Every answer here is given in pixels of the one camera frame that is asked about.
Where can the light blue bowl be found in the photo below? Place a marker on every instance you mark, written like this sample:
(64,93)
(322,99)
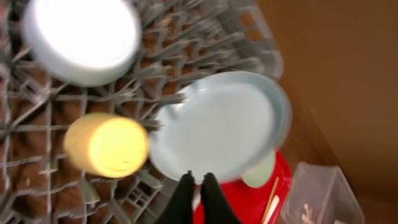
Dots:
(84,42)

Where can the wooden chopstick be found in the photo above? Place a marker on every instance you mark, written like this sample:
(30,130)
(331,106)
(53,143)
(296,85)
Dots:
(272,193)

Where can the yellow plastic cup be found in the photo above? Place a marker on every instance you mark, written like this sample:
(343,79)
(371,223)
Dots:
(107,145)

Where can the clear plastic bin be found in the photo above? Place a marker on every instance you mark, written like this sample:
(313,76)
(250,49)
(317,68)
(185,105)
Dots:
(326,191)

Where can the light blue plate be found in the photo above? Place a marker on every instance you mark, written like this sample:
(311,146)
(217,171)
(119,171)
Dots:
(226,124)

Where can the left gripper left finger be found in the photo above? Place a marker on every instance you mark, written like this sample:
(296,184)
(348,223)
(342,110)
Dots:
(179,210)

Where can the red serving tray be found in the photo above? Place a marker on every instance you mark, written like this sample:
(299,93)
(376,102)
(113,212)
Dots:
(249,203)

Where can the white napkin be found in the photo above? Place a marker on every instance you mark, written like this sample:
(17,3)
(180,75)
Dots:
(307,215)

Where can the white plastic fork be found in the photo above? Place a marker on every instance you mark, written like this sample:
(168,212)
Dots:
(270,210)

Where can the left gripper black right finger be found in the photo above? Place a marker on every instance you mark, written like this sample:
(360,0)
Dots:
(215,205)

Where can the light green bowl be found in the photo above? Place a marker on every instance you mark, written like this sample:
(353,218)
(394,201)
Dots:
(259,175)

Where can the grey dishwasher rack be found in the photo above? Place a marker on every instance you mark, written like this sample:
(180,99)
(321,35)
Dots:
(183,41)

